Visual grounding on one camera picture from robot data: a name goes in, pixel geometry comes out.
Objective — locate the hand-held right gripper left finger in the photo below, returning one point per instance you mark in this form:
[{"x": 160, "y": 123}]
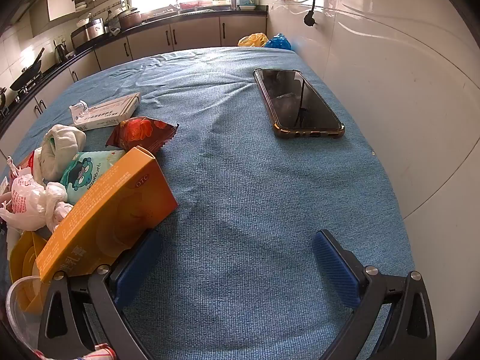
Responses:
[{"x": 137, "y": 266}]

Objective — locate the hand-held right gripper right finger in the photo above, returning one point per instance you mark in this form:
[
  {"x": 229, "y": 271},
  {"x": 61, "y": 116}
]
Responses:
[{"x": 337, "y": 270}]

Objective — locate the orange cardboard box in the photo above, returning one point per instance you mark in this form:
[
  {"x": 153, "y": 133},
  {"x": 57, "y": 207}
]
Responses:
[{"x": 112, "y": 202}]

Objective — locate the teal cartoon packet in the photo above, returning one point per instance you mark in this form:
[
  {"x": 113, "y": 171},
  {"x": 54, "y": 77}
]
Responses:
[{"x": 86, "y": 172}]

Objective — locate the white plastic bag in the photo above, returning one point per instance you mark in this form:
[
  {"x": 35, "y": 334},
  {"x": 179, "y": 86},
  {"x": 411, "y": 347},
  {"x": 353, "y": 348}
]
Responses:
[{"x": 26, "y": 198}]

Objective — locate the white medicine box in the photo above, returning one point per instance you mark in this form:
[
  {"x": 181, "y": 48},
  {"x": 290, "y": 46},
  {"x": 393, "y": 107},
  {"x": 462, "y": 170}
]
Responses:
[{"x": 108, "y": 112}]

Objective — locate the yellow cardboard carton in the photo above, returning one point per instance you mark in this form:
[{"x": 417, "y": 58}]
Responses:
[{"x": 22, "y": 258}]

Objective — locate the clear plastic cup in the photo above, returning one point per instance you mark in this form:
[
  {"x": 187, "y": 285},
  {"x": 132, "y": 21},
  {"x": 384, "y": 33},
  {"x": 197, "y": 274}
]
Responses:
[{"x": 18, "y": 318}]

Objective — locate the blue tablecloth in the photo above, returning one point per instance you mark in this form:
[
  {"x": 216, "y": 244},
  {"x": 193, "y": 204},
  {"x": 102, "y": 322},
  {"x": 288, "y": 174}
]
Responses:
[{"x": 243, "y": 176}]

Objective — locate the red snack packet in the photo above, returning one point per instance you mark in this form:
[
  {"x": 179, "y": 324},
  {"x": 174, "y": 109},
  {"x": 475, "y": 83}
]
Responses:
[{"x": 138, "y": 133}]

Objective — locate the white crumpled cloth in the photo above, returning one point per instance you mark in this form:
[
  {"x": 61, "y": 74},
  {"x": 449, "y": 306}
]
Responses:
[{"x": 63, "y": 146}]

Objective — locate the black smartphone in clear case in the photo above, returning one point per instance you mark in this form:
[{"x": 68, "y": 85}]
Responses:
[{"x": 296, "y": 101}]

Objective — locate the black wok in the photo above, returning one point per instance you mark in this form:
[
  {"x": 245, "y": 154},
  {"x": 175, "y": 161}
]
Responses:
[{"x": 26, "y": 77}]

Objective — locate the blue plastic bag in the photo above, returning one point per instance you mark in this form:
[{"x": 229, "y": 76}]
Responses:
[{"x": 278, "y": 42}]

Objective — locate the silver rice cooker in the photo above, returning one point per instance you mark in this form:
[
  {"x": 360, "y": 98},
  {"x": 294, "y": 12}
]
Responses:
[{"x": 88, "y": 32}]

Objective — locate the grey lower kitchen cabinets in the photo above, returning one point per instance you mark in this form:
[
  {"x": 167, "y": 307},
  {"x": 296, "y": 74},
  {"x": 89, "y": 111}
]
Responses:
[{"x": 195, "y": 32}]

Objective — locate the yellow plastic bag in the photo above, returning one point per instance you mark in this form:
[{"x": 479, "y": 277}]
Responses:
[{"x": 253, "y": 40}]

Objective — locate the brown lidded pot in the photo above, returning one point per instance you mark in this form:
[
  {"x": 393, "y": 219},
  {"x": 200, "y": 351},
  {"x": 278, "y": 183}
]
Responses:
[{"x": 129, "y": 18}]

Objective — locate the black kitchen countertop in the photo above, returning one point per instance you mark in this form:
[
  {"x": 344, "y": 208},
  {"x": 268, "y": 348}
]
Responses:
[{"x": 210, "y": 12}]

